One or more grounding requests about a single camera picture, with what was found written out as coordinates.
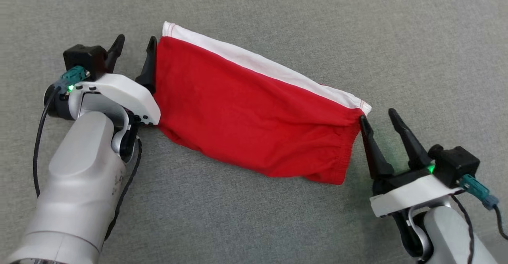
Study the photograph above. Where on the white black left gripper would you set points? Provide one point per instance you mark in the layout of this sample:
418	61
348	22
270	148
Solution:
123	91

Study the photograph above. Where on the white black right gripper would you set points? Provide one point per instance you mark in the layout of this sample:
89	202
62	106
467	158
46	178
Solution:
408	196

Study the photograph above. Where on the red shorts with white stripe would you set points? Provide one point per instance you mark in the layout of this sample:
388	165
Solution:
246	117

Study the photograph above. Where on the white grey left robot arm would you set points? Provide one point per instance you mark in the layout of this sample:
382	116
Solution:
79	184

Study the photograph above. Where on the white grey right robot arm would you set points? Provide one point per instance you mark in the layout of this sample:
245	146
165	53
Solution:
448	236

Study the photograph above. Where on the grey fabric sofa seat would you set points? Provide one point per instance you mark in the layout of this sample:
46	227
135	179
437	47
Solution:
278	224

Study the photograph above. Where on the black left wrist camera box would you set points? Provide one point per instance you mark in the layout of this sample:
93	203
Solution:
85	59

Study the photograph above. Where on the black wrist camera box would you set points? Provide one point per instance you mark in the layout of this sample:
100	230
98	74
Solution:
85	59
456	164

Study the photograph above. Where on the teal left camera connector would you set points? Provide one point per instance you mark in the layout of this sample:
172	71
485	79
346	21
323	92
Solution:
73	76

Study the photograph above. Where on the teal camera connector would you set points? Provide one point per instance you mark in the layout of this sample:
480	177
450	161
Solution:
73	76
476	190

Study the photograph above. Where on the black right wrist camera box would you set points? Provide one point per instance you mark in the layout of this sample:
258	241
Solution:
456	164

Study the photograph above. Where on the teal right camera connector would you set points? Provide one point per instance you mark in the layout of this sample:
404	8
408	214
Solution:
476	190

